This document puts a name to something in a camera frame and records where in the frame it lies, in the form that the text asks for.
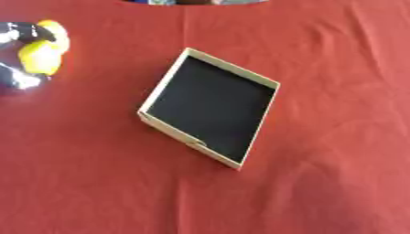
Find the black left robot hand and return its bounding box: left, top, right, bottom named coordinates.
left=0, top=21, right=59, bottom=94

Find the yellow toy banana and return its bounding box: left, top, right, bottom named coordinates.
left=16, top=19, right=72, bottom=77

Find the tan cardboard box black inside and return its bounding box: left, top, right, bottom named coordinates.
left=135, top=47, right=282, bottom=171

